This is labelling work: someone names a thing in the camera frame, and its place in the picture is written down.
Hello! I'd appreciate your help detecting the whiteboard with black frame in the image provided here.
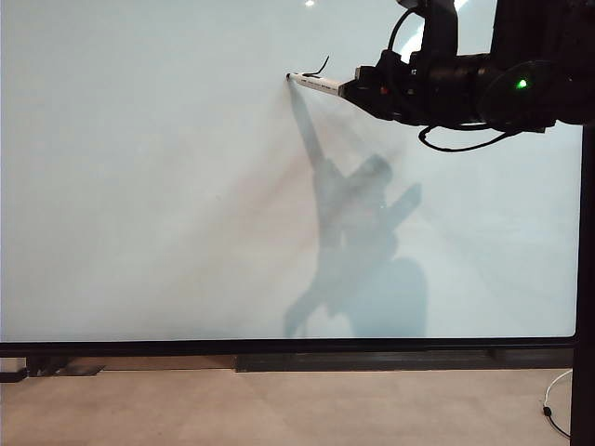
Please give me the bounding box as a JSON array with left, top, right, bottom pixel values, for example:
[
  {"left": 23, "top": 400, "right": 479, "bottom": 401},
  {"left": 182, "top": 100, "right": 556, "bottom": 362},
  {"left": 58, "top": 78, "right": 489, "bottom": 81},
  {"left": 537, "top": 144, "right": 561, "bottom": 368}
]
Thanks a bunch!
[{"left": 0, "top": 0, "right": 595, "bottom": 446}]

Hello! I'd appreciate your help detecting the white marker pen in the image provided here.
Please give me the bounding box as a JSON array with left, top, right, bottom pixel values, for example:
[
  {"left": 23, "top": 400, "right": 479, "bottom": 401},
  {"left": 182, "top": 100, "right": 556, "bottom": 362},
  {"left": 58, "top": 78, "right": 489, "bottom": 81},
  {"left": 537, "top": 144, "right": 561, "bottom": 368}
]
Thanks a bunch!
[{"left": 284, "top": 71, "right": 349, "bottom": 98}]

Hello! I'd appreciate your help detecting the black whiteboard pen tray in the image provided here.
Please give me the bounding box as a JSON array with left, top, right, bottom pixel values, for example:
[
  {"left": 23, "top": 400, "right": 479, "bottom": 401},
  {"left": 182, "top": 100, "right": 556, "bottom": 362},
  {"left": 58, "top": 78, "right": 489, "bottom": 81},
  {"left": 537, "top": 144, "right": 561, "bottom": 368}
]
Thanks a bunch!
[{"left": 234, "top": 349, "right": 575, "bottom": 374}]

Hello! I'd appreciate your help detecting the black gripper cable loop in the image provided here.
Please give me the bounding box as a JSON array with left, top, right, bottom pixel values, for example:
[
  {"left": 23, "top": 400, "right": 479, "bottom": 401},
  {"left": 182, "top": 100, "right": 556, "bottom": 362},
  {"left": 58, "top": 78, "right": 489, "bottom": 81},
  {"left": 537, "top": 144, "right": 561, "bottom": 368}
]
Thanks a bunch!
[{"left": 417, "top": 121, "right": 524, "bottom": 153}]

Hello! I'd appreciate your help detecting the black cable with plug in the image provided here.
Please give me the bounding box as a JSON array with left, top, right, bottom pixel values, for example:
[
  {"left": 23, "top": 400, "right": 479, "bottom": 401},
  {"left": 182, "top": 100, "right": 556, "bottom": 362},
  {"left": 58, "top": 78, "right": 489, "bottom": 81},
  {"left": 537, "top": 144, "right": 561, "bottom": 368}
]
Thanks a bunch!
[{"left": 541, "top": 405, "right": 573, "bottom": 439}]

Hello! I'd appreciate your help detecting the white floor cable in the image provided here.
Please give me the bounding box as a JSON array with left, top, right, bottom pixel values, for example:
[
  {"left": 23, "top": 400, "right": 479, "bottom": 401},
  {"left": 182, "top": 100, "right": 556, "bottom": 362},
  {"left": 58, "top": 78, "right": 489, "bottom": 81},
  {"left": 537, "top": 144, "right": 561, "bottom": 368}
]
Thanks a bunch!
[{"left": 541, "top": 369, "right": 573, "bottom": 410}]

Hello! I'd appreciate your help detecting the black camera cable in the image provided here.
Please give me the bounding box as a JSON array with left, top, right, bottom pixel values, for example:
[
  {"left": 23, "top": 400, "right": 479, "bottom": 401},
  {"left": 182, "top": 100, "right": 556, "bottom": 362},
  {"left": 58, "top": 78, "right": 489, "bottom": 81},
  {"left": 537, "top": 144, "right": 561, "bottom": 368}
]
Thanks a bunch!
[{"left": 387, "top": 7, "right": 422, "bottom": 55}]

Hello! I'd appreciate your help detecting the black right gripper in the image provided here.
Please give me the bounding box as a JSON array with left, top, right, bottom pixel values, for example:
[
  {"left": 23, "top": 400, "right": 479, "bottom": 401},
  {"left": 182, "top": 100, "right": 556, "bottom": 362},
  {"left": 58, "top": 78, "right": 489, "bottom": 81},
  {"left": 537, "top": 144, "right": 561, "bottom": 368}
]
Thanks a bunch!
[{"left": 338, "top": 49, "right": 483, "bottom": 127}]

